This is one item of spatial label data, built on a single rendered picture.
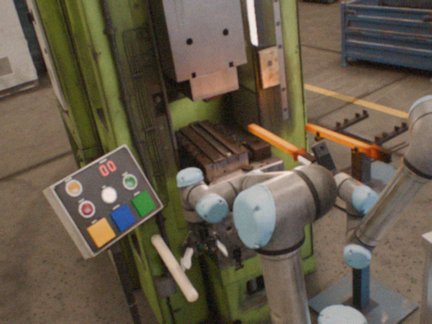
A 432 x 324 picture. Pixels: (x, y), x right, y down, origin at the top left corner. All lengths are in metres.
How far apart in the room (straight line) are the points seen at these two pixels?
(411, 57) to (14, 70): 4.86
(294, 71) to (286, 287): 1.42
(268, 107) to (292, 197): 1.35
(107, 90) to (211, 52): 0.43
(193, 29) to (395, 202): 0.97
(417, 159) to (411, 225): 2.05
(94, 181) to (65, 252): 1.79
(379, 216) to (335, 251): 1.72
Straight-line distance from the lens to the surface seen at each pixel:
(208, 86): 1.98
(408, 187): 1.36
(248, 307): 2.59
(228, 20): 1.96
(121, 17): 1.96
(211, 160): 2.13
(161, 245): 2.26
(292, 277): 1.07
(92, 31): 1.95
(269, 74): 2.24
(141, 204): 1.87
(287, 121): 2.39
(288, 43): 2.29
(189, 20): 1.90
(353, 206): 1.54
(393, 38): 5.65
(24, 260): 3.65
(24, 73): 7.20
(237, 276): 2.40
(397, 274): 2.99
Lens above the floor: 1.98
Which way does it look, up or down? 29 degrees down
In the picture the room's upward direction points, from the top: 9 degrees counter-clockwise
